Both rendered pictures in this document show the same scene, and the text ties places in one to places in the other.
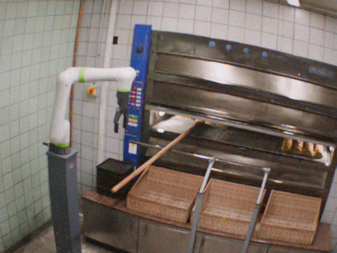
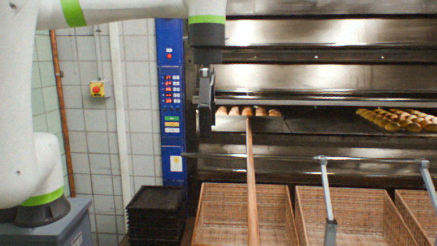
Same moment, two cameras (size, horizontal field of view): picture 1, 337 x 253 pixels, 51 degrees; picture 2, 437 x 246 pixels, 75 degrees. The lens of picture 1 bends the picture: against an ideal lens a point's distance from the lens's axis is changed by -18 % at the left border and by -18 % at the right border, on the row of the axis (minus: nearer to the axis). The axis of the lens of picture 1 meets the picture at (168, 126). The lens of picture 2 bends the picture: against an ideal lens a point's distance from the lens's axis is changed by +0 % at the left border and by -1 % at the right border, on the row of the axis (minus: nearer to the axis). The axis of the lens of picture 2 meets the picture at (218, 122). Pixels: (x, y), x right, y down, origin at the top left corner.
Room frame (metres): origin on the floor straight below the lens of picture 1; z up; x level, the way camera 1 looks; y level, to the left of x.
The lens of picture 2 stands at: (1.94, 0.47, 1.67)
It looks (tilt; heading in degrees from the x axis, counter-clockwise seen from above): 13 degrees down; 346
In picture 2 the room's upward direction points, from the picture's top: straight up
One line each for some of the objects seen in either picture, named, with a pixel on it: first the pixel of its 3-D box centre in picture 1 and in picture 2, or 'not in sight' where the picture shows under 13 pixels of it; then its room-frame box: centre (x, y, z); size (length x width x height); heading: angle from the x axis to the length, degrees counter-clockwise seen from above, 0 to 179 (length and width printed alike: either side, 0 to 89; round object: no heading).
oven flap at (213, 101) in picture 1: (250, 108); (346, 77); (3.41, -0.68, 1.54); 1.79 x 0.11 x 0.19; 71
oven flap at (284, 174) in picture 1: (241, 165); (338, 161); (3.41, -0.68, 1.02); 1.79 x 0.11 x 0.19; 71
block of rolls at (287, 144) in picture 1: (304, 143); (402, 118); (3.64, -1.37, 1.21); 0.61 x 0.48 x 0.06; 161
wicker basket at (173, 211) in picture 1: (166, 193); (244, 222); (3.35, -0.04, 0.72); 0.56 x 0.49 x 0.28; 72
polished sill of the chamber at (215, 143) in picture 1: (245, 149); (339, 138); (3.43, -0.69, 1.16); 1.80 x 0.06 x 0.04; 71
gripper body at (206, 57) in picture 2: (122, 105); (207, 67); (2.68, 0.31, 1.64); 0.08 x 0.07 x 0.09; 163
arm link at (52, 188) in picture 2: (61, 132); (34, 167); (2.81, 0.79, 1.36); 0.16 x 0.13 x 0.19; 178
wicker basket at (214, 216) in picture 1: (230, 207); (349, 228); (3.16, -0.60, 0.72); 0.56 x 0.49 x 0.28; 70
